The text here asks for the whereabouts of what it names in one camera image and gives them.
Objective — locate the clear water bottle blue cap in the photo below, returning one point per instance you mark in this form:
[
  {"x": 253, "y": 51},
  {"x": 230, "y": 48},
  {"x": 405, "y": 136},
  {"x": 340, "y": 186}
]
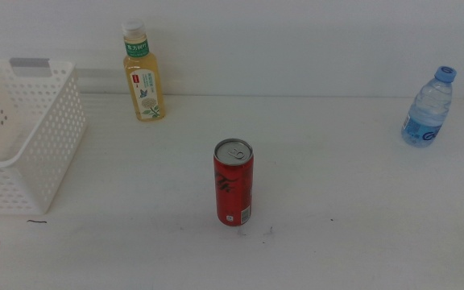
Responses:
[{"x": 427, "y": 113}]

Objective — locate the yellow tea bottle green label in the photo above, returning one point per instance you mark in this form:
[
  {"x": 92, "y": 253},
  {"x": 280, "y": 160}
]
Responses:
[{"x": 143, "y": 92}]

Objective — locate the white perforated plastic basket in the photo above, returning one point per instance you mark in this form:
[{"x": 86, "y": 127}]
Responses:
[{"x": 55, "y": 141}]

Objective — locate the red soda can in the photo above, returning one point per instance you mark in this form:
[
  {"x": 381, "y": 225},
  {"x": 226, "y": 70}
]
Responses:
[{"x": 232, "y": 189}]

